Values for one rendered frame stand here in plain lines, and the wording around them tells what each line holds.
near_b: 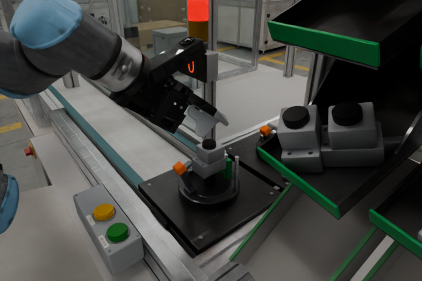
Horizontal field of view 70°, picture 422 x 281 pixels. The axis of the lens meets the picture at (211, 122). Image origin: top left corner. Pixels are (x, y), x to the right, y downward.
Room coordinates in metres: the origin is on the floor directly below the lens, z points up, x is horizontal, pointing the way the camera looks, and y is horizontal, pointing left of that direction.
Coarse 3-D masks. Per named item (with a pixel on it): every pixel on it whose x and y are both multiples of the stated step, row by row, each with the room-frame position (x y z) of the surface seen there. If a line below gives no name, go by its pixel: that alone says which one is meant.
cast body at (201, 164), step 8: (200, 144) 0.55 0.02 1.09; (208, 144) 0.53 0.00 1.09; (216, 144) 0.55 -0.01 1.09; (200, 152) 0.53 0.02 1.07; (208, 152) 0.52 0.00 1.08; (216, 152) 0.53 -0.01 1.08; (224, 152) 0.54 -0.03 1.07; (192, 160) 0.54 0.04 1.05; (200, 160) 0.53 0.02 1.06; (208, 160) 0.52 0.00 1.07; (216, 160) 0.53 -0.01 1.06; (224, 160) 0.54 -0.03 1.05; (192, 168) 0.54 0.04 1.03; (200, 168) 0.51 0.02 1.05; (208, 168) 0.51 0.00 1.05; (216, 168) 0.53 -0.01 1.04; (224, 168) 0.54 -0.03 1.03; (208, 176) 0.52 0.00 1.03
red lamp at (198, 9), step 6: (192, 0) 0.74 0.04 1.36; (198, 0) 0.74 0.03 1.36; (204, 0) 0.75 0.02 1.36; (192, 6) 0.74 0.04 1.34; (198, 6) 0.74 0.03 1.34; (204, 6) 0.75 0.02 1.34; (192, 12) 0.74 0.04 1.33; (198, 12) 0.74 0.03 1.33; (204, 12) 0.74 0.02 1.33; (192, 18) 0.74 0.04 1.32; (198, 18) 0.74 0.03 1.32; (204, 18) 0.74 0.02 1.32
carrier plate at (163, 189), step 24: (240, 168) 0.62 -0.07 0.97; (144, 192) 0.53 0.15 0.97; (168, 192) 0.53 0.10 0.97; (240, 192) 0.53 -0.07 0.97; (264, 192) 0.53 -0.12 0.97; (168, 216) 0.46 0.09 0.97; (192, 216) 0.46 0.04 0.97; (216, 216) 0.46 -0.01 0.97; (240, 216) 0.46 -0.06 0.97; (192, 240) 0.40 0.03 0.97; (216, 240) 0.40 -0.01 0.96
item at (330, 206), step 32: (352, 64) 0.41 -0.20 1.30; (416, 64) 0.42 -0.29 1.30; (320, 96) 0.38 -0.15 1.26; (352, 96) 0.40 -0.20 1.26; (384, 96) 0.38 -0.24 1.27; (416, 96) 0.36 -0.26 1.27; (384, 128) 0.32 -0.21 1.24; (416, 128) 0.27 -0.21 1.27; (320, 192) 0.26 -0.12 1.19; (352, 192) 0.24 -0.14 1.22
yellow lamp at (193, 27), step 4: (188, 20) 0.76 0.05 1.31; (188, 24) 0.76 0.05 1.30; (192, 24) 0.74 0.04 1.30; (196, 24) 0.74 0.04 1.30; (200, 24) 0.74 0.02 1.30; (204, 24) 0.74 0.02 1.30; (188, 28) 0.76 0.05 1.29; (192, 28) 0.74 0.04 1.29; (196, 28) 0.74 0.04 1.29; (200, 28) 0.74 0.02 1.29; (204, 28) 0.74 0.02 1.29; (188, 32) 0.76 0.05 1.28; (192, 32) 0.74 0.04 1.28; (196, 32) 0.74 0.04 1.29; (200, 32) 0.74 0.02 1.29; (204, 32) 0.74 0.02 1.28; (196, 36) 0.74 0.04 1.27; (200, 36) 0.74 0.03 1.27; (204, 36) 0.74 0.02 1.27; (204, 40) 0.74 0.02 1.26
